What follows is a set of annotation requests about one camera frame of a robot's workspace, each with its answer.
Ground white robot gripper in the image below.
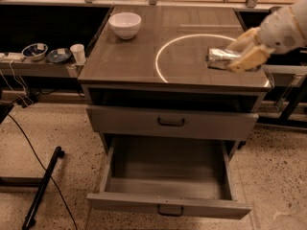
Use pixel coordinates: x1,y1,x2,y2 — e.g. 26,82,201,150
227,6,306,73

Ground silver redbull can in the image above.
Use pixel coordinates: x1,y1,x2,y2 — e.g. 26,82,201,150
205,47,241,70

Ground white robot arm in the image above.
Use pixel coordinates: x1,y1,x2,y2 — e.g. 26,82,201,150
227,0,307,72

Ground grey drawer cabinet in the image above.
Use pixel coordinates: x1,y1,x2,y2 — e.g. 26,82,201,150
79,7,271,153

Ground open bottom drawer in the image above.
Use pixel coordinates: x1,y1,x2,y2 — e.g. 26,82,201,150
87,135,251,219

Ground closed upper drawer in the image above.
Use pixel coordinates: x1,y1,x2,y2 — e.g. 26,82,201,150
86,105,258,140

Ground white ceramic bowl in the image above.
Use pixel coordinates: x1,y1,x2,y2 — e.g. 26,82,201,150
108,12,142,39

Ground white paper cup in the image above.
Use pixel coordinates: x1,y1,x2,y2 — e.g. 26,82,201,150
70,44,86,64

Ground blue white small bowl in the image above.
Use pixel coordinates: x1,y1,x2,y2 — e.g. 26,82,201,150
22,43,48,61

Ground grey side shelf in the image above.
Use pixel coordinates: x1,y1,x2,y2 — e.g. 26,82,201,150
0,60,83,78

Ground white power strip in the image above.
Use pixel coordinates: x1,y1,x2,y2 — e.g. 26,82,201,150
0,53,24,61

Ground black metal stand leg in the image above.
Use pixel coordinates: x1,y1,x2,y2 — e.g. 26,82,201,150
22,147,65,230

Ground black floor cable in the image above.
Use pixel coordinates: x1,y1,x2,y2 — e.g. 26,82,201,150
6,112,80,230

